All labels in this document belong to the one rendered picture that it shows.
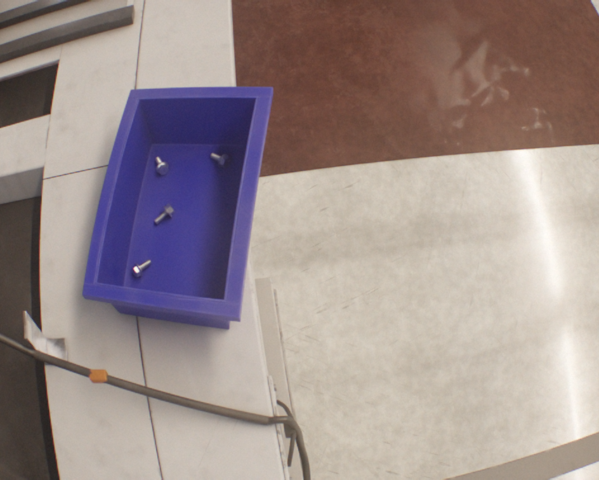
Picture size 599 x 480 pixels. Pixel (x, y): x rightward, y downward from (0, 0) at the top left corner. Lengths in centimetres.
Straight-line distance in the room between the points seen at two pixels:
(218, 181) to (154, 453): 30
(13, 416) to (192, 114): 41
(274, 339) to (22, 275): 46
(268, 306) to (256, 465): 55
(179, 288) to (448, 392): 93
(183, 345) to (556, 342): 109
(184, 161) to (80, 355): 24
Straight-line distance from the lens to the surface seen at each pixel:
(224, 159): 86
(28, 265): 96
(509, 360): 171
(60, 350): 82
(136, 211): 86
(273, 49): 207
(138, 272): 82
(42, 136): 97
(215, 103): 84
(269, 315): 125
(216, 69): 96
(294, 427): 77
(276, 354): 123
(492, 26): 221
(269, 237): 179
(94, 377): 76
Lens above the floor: 157
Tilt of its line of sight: 61 degrees down
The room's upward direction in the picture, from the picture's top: 2 degrees counter-clockwise
